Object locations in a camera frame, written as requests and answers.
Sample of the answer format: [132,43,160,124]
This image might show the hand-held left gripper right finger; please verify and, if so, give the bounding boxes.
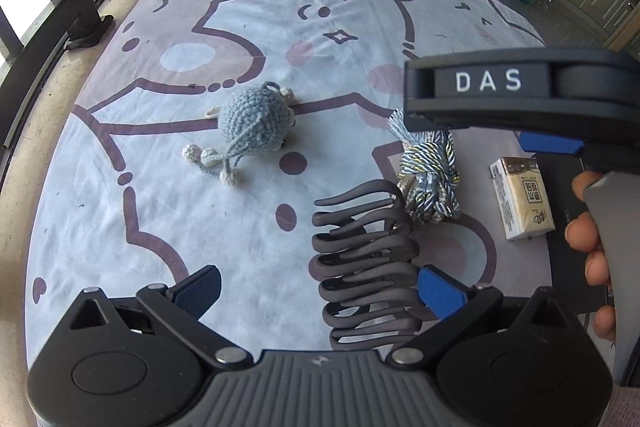
[387,264,573,366]

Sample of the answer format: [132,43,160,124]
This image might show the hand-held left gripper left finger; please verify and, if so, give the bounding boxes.
[67,264,253,368]

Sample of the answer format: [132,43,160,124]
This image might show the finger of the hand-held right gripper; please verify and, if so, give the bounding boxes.
[519,132,584,156]

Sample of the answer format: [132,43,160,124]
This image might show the yellow tissue pack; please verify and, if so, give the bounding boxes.
[489,156,556,242]

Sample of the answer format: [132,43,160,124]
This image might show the black wavy hair clip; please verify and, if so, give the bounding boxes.
[311,180,423,352]

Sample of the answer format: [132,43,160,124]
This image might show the knotted rope toy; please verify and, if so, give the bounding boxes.
[387,109,462,225]

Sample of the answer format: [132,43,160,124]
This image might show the black cardboard box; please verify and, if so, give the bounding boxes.
[520,147,618,315]

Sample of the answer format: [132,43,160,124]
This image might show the grey-blue crochet mouse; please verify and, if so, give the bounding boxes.
[181,82,297,186]

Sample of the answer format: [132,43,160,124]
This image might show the person's right hand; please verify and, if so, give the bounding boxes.
[565,172,618,343]

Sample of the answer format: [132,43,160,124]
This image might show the printed bear blanket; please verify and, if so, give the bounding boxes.
[25,0,556,353]

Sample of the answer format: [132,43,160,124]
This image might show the black window railing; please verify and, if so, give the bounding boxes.
[0,0,151,152]

